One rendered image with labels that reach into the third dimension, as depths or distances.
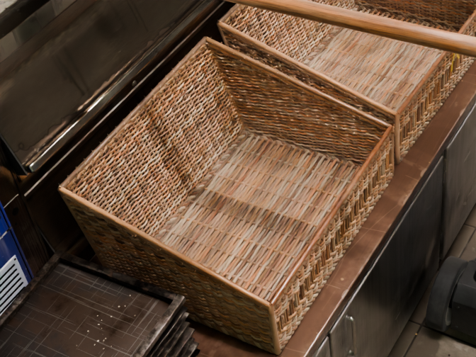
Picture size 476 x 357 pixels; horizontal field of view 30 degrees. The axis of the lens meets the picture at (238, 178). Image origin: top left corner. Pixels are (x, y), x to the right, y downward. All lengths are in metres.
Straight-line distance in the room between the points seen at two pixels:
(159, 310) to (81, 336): 0.14
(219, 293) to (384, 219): 0.46
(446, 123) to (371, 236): 0.41
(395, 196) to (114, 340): 0.77
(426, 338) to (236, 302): 0.91
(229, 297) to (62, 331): 0.32
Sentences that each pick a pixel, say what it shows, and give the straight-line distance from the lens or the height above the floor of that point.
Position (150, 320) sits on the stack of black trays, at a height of 0.80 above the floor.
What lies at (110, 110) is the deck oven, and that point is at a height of 0.87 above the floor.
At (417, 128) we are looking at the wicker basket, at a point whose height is 0.61.
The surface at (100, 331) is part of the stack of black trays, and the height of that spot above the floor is 0.80.
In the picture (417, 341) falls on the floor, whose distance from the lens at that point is 2.47.
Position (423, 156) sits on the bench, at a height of 0.58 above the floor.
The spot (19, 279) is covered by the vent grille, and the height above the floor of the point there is 0.74.
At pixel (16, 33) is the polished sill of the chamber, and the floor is 1.17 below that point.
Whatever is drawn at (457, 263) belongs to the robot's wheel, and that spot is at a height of 0.19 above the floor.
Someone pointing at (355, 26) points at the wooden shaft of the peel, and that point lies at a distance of 1.44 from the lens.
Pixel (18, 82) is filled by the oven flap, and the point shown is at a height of 1.07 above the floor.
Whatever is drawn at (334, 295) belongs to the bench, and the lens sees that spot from 1.82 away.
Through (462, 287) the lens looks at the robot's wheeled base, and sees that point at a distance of 2.32.
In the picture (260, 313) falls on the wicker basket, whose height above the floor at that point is 0.70.
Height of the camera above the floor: 2.00
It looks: 43 degrees down
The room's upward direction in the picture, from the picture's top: 10 degrees counter-clockwise
